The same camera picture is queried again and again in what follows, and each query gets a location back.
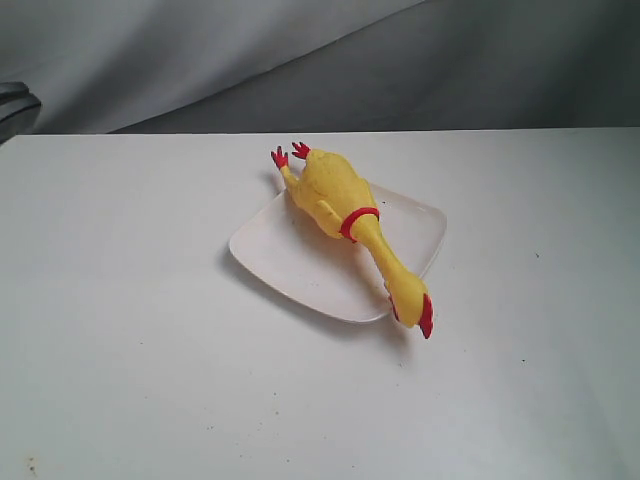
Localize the yellow rubber chicken toy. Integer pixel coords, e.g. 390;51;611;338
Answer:
270;142;434;338

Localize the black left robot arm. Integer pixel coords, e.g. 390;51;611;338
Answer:
0;81;42;144

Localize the white square plate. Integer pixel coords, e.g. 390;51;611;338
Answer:
229;185;447;324

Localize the grey backdrop cloth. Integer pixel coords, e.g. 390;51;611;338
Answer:
1;1;639;134

